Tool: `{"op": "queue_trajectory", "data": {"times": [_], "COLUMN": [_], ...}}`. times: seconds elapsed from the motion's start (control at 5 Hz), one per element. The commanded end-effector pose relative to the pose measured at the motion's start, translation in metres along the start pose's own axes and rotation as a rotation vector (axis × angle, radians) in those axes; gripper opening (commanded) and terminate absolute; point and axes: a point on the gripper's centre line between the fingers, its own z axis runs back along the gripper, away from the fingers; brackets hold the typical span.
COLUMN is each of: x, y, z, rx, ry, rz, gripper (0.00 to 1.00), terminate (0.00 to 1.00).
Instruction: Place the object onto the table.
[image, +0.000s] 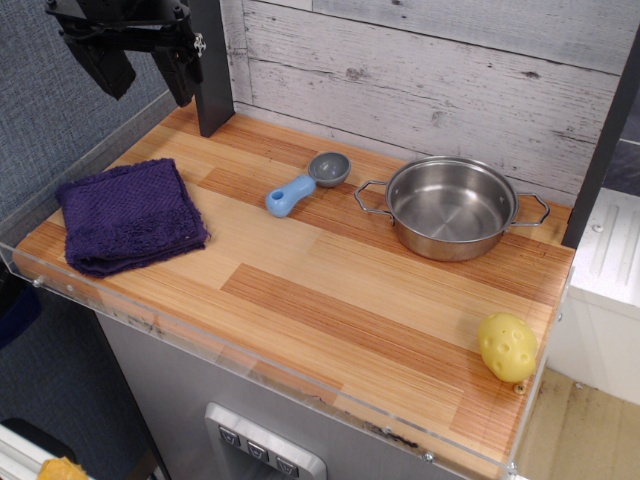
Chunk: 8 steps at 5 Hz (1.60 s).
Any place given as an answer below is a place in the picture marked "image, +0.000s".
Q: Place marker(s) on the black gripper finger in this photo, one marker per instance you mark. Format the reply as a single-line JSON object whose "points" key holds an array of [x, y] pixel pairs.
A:
{"points": [[182, 73], [110, 68]]}

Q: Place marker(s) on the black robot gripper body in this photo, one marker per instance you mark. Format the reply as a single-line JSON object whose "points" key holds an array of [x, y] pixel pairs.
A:
{"points": [[143, 26]]}

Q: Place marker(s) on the blue grey toy scoop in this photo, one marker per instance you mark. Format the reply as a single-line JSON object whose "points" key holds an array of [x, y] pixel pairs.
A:
{"points": [[327, 170]]}

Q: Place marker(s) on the purple folded towel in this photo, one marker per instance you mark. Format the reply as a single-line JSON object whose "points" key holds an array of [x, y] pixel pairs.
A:
{"points": [[129, 217]]}

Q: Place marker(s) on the stainless steel pot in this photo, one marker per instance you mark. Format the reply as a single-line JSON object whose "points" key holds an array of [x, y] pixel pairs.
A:
{"points": [[447, 208]]}

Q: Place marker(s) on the silver toy fridge cabinet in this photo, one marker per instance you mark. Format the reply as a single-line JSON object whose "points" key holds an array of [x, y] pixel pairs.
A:
{"points": [[173, 377]]}

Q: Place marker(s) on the clear acrylic edge guard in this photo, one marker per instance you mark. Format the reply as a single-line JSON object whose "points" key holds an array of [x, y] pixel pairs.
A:
{"points": [[327, 359]]}

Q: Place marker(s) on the silver dispenser button panel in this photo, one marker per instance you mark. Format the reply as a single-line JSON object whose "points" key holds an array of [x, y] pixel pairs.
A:
{"points": [[262, 445]]}

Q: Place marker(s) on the yellow object at corner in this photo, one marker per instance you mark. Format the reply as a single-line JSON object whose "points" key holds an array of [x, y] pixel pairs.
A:
{"points": [[61, 469]]}

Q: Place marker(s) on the yellow toy potato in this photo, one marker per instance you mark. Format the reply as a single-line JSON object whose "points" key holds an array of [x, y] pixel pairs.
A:
{"points": [[508, 347]]}

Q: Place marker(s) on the white toy sink unit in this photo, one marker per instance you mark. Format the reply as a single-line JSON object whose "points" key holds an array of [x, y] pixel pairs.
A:
{"points": [[596, 339]]}

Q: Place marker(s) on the dark grey vertical post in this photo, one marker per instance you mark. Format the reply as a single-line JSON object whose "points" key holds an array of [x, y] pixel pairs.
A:
{"points": [[214, 99]]}

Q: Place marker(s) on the dark grey right post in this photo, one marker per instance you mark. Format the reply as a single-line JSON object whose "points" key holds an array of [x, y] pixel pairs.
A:
{"points": [[612, 129]]}

